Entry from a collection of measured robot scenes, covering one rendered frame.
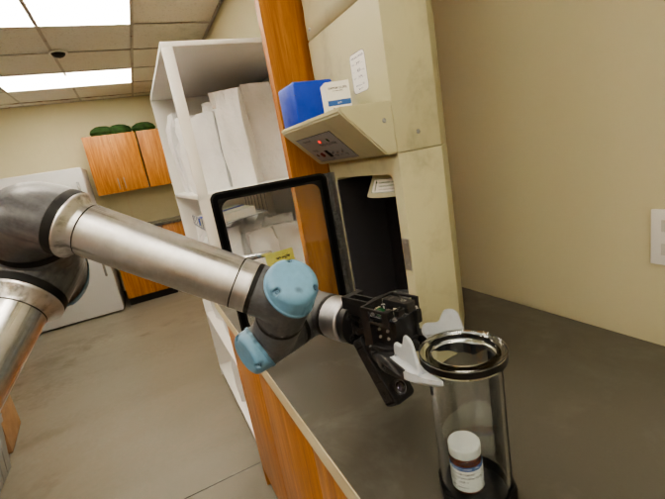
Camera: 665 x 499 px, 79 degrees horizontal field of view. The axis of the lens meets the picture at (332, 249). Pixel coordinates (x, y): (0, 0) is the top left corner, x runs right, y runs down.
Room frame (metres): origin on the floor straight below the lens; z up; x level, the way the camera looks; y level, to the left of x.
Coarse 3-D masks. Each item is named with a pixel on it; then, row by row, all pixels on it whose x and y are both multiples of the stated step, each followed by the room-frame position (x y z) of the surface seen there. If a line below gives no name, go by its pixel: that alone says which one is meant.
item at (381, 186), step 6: (384, 174) 0.93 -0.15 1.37; (372, 180) 0.97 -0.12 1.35; (378, 180) 0.94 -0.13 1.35; (384, 180) 0.92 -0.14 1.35; (390, 180) 0.91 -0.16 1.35; (372, 186) 0.95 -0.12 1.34; (378, 186) 0.93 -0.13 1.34; (384, 186) 0.92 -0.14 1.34; (390, 186) 0.91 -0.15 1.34; (372, 192) 0.95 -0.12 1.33; (378, 192) 0.93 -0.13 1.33; (384, 192) 0.91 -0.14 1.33; (390, 192) 0.90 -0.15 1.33
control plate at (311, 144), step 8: (312, 136) 0.94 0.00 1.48; (320, 136) 0.91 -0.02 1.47; (328, 136) 0.88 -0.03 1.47; (304, 144) 1.01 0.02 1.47; (312, 144) 0.98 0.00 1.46; (320, 144) 0.95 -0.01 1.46; (328, 144) 0.92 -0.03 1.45; (336, 144) 0.89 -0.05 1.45; (344, 144) 0.87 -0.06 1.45; (312, 152) 1.04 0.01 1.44; (320, 152) 1.00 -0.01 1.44; (336, 152) 0.94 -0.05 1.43; (344, 152) 0.91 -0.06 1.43; (352, 152) 0.89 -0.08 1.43; (328, 160) 1.02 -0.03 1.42
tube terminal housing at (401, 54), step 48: (384, 0) 0.81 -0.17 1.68; (336, 48) 0.97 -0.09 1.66; (384, 48) 0.81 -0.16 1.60; (432, 48) 0.90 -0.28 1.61; (384, 96) 0.83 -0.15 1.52; (432, 96) 0.85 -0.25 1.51; (432, 144) 0.84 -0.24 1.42; (432, 192) 0.84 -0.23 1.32; (432, 240) 0.83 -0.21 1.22; (432, 288) 0.83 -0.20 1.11
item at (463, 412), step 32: (448, 352) 0.50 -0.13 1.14; (480, 352) 0.49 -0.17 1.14; (448, 384) 0.43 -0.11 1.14; (480, 384) 0.42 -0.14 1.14; (448, 416) 0.43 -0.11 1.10; (480, 416) 0.42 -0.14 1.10; (448, 448) 0.44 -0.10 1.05; (480, 448) 0.42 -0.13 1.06; (448, 480) 0.44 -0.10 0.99; (480, 480) 0.42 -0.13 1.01; (512, 480) 0.44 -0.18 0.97
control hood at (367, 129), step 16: (336, 112) 0.77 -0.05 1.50; (352, 112) 0.77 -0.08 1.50; (368, 112) 0.79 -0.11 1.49; (384, 112) 0.80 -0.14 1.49; (288, 128) 1.01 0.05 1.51; (304, 128) 0.93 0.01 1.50; (320, 128) 0.87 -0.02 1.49; (336, 128) 0.82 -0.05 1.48; (352, 128) 0.78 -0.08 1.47; (368, 128) 0.78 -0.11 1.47; (384, 128) 0.80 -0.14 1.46; (352, 144) 0.85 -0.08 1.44; (368, 144) 0.80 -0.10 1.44; (384, 144) 0.80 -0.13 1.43; (320, 160) 1.06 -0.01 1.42; (336, 160) 0.99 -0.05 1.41
